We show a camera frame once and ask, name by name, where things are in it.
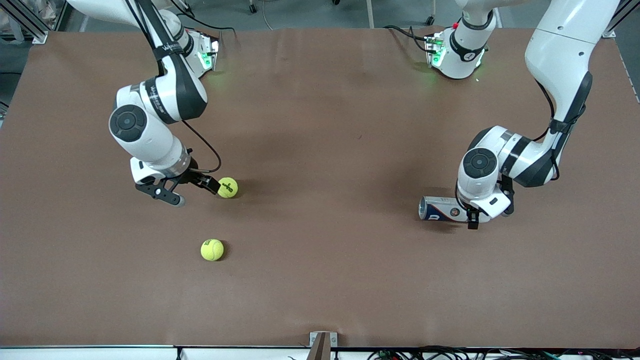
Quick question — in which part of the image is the brown table cover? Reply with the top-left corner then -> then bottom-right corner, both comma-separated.
0,26 -> 640,349

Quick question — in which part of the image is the black right arm base cable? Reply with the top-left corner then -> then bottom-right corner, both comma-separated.
167,0 -> 237,37

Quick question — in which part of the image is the black cable bundle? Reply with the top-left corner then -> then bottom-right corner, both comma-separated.
367,345 -> 640,360

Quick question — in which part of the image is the black left arm base cable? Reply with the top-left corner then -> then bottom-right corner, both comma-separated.
384,25 -> 431,53

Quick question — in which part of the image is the yellow tennis ball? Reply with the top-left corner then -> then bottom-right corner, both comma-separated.
217,177 -> 239,199
200,238 -> 225,262

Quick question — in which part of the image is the black arm base cable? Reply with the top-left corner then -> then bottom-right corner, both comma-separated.
167,0 -> 237,37
384,25 -> 431,53

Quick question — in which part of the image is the clear tennis ball can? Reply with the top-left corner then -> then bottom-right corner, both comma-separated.
418,195 -> 481,222

